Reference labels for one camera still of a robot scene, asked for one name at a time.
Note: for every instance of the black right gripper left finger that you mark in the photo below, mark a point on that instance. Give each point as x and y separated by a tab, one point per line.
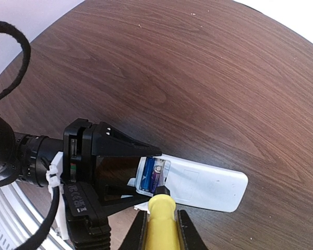
135	238

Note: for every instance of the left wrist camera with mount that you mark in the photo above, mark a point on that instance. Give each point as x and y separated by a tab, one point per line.
79	216

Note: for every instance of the yellow handled screwdriver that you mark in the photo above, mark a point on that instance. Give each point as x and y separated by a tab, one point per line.
162	228

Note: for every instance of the purple battery in remote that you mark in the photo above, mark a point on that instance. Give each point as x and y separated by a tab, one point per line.
156	174

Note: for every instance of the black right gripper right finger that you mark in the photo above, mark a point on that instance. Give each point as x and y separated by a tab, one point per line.
189	238

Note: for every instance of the blue battery in remote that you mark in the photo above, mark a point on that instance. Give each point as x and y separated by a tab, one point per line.
147	173

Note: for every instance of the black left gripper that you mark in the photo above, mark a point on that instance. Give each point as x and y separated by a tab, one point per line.
42	160

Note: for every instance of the white remote control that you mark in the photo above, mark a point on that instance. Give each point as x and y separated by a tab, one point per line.
197	185

